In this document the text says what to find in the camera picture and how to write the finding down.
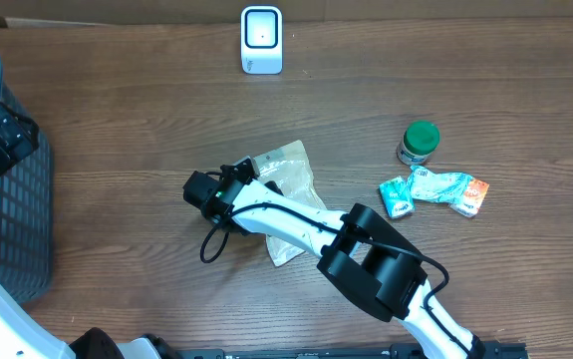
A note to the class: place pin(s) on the beige nut snack bag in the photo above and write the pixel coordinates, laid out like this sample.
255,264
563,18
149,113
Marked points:
289,167

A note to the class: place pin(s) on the small teal tissue pack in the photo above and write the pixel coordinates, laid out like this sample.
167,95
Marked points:
396,196

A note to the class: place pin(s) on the teal wet wipes pack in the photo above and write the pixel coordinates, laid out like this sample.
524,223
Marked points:
440,188

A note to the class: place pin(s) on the green cap white bottle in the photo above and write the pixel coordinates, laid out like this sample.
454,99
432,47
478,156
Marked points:
419,141

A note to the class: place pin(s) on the orange snack packet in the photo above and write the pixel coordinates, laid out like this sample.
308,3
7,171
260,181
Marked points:
472,198

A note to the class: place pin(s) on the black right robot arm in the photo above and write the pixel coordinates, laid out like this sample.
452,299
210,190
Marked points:
360,253

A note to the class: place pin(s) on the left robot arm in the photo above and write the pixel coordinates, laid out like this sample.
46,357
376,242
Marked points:
20,335

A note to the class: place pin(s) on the white barcode scanner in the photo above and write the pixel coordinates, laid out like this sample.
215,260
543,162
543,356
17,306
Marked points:
261,40

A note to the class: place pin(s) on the grey plastic mesh basket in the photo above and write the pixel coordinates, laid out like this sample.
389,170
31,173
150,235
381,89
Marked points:
26,201

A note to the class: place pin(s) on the brown cardboard backboard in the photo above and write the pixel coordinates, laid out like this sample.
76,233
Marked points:
128,12

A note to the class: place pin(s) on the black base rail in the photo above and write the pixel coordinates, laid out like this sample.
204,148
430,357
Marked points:
494,350

